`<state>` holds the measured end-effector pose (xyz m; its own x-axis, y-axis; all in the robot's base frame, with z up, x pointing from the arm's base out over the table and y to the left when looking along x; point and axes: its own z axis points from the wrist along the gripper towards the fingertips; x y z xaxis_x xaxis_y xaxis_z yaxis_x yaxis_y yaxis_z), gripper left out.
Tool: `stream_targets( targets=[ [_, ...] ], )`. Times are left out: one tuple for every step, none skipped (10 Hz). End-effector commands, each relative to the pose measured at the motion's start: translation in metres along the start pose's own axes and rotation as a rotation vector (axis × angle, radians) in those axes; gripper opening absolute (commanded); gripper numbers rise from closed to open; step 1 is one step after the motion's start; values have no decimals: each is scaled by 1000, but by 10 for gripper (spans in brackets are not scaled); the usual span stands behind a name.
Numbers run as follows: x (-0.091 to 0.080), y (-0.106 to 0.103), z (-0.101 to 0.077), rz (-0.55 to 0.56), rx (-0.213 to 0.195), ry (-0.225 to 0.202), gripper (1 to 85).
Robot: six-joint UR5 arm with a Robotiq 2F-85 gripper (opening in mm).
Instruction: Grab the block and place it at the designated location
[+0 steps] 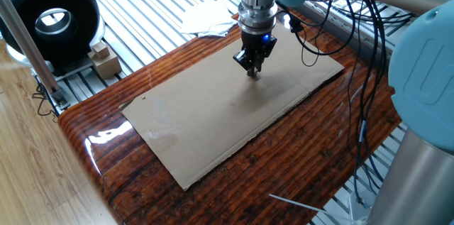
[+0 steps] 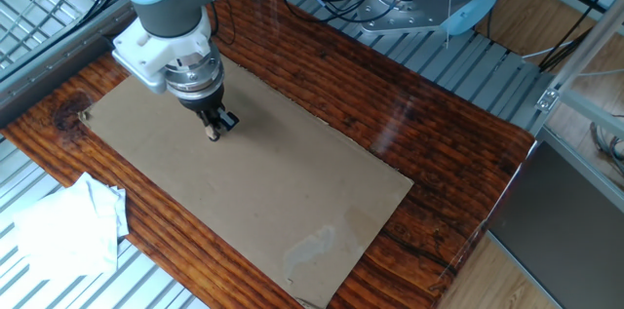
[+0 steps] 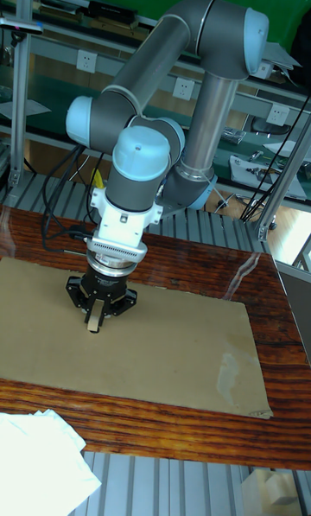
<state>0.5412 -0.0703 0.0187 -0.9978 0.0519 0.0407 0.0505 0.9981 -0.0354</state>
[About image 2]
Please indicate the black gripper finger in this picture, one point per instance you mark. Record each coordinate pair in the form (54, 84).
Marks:
(228, 121)
(208, 120)

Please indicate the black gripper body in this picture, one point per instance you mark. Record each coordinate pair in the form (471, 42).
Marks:
(202, 100)

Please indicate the small wooden cube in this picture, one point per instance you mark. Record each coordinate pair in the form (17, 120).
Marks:
(211, 134)

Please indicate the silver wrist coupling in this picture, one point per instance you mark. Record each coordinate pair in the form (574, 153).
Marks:
(195, 75)

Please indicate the brown cardboard sheet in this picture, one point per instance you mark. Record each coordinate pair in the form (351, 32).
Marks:
(244, 192)

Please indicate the glossy brown wooden board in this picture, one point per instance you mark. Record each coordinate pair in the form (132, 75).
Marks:
(341, 80)

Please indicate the white crumpled cloth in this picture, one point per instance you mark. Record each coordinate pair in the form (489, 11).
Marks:
(68, 231)

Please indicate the dark grey flat panel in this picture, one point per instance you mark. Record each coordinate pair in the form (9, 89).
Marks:
(560, 231)

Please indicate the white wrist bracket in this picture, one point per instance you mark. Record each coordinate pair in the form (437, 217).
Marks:
(146, 50)

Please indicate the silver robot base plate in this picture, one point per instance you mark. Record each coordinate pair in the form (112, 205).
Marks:
(390, 21)

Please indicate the aluminium frame post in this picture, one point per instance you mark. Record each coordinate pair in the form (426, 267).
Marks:
(585, 50)

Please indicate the aluminium frame beam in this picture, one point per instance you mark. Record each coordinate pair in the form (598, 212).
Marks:
(595, 114)

